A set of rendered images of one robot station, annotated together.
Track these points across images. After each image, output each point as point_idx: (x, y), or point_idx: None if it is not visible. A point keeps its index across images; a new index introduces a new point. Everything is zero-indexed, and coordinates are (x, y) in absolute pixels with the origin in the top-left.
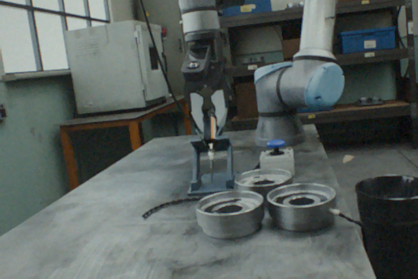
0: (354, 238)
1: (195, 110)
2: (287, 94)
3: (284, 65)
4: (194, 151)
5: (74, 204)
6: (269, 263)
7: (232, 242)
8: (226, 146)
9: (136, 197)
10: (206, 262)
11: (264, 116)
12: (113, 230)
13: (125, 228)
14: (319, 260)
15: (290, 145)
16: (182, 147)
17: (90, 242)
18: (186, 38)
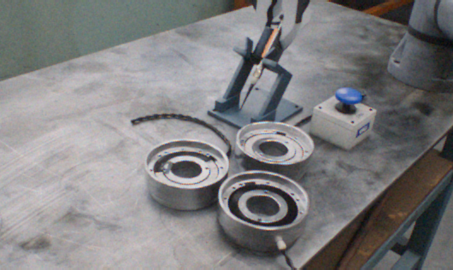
0: None
1: (260, 10)
2: (443, 18)
3: None
4: (241, 62)
5: (103, 67)
6: (147, 261)
7: (155, 210)
8: (279, 73)
9: (161, 87)
10: (104, 220)
11: (410, 33)
12: (90, 125)
13: (102, 128)
14: None
15: (426, 90)
16: (305, 25)
17: (55, 131)
18: None
